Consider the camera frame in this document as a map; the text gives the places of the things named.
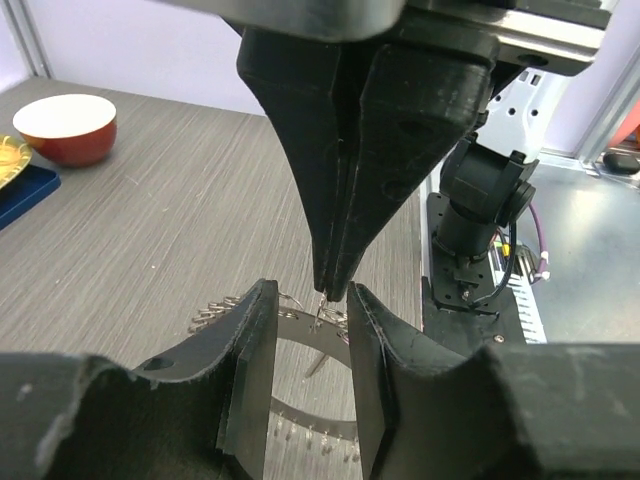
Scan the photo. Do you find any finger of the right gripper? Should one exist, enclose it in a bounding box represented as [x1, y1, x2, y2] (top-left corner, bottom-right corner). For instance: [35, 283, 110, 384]
[237, 27, 345, 293]

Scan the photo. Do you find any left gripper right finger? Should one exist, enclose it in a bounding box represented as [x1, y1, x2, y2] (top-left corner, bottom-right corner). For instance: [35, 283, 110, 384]
[347, 283, 639, 479]

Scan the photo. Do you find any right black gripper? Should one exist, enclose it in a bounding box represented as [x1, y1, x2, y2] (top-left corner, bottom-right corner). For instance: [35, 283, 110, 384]
[179, 0, 614, 303]

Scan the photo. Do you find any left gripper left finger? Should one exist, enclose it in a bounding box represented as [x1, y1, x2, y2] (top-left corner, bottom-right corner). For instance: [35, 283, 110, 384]
[1, 280, 278, 479]

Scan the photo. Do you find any metal disc with keyrings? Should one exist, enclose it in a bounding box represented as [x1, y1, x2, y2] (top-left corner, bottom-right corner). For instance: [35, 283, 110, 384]
[188, 293, 361, 463]

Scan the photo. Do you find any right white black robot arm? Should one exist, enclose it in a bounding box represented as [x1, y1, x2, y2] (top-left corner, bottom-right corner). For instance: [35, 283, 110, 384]
[188, 1, 611, 301]

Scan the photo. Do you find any silver key on disc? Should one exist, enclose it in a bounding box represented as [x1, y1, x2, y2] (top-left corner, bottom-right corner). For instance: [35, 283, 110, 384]
[304, 352, 329, 378]

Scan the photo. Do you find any brown bowl white inside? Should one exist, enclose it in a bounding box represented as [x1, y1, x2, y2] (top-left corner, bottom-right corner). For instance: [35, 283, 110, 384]
[12, 93, 118, 168]

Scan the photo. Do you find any dark blue tray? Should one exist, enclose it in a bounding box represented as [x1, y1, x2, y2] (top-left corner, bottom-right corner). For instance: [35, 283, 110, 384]
[0, 165, 61, 230]

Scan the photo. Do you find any yellow woven bamboo basket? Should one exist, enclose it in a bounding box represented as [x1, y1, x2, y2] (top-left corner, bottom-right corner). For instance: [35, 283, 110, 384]
[0, 135, 33, 189]

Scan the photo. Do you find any slotted white cable duct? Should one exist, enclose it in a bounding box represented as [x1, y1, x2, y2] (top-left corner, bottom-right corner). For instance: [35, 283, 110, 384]
[508, 275, 547, 344]

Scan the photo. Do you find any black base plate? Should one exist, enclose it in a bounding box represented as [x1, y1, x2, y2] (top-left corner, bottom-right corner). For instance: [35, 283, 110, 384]
[422, 193, 526, 356]

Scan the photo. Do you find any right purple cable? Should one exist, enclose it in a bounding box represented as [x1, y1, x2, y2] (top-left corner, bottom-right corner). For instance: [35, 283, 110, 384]
[527, 202, 551, 284]

